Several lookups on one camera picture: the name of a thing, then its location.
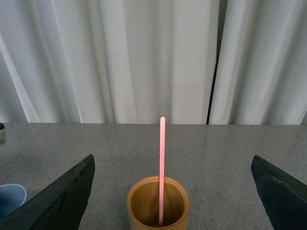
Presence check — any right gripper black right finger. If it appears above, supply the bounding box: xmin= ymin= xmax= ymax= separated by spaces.
xmin=251 ymin=155 xmax=307 ymax=230

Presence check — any light blue cup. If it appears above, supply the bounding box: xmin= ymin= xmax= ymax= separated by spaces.
xmin=0 ymin=184 xmax=27 ymax=219

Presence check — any bamboo chopstick holder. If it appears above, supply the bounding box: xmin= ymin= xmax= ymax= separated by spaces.
xmin=127 ymin=176 xmax=190 ymax=230

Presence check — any white curtain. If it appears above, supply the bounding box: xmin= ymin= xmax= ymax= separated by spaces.
xmin=0 ymin=0 xmax=307 ymax=125

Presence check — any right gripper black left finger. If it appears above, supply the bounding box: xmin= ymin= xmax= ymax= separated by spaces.
xmin=0 ymin=154 xmax=95 ymax=230

